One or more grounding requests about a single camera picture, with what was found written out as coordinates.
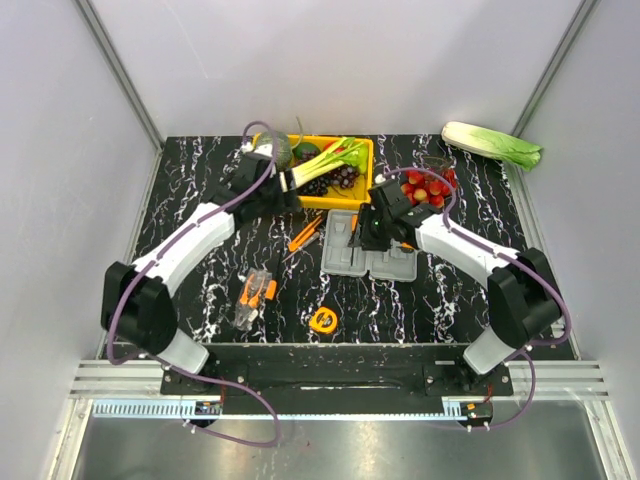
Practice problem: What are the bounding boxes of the grey plastic tool case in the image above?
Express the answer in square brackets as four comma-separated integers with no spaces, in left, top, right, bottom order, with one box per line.
[319,208,419,282]

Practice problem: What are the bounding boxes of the clear test pen screwdriver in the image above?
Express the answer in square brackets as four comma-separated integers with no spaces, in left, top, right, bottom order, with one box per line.
[282,232,320,262]

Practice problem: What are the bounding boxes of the orange utility knife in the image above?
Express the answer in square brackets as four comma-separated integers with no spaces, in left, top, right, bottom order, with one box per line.
[288,215,324,252]

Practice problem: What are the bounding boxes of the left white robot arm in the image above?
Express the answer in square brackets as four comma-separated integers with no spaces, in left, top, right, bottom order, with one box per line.
[101,146,300,374]

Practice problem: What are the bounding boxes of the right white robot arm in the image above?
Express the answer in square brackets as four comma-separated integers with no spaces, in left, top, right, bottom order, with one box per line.
[352,180,569,377]

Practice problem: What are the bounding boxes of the yellow plastic tray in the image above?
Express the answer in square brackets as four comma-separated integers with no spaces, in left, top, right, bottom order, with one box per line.
[249,132,375,210]

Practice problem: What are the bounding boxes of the green cantaloupe melon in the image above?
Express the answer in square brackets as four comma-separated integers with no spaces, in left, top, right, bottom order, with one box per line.
[254,131,293,171]

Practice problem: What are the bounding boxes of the green fruit in tray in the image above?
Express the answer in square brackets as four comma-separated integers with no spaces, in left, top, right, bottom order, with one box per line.
[293,142,321,162]

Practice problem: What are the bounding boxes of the dark purple grape bunch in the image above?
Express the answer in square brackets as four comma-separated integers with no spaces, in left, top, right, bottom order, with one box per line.
[298,166,360,197]

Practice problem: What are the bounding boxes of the red cherry bunch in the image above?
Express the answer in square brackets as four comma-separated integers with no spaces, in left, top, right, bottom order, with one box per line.
[401,157,458,209]

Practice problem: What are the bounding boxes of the red tomato in tray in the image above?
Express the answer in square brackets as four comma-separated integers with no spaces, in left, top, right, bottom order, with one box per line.
[323,141,345,152]

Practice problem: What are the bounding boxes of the white green leek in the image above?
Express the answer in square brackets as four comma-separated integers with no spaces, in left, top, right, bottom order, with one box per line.
[280,137,369,191]

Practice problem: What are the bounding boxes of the yellow tape measure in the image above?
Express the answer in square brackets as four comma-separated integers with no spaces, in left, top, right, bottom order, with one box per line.
[309,307,338,334]

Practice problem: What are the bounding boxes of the orange pliers in bag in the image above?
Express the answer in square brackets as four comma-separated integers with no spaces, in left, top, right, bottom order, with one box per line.
[232,268,274,331]

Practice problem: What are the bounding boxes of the napa cabbage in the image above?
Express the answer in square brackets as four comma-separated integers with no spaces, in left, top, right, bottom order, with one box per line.
[441,121,542,171]

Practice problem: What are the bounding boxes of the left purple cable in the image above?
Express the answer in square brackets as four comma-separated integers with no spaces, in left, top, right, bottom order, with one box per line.
[105,119,281,448]

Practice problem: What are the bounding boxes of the purple cable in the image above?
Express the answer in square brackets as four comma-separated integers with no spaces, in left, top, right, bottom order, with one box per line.
[374,167,572,432]
[105,119,281,448]

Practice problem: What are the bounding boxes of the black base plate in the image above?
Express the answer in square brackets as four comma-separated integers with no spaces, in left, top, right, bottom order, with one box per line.
[160,342,514,416]

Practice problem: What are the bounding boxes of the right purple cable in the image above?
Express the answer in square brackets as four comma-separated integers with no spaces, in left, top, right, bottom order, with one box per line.
[374,167,572,432]

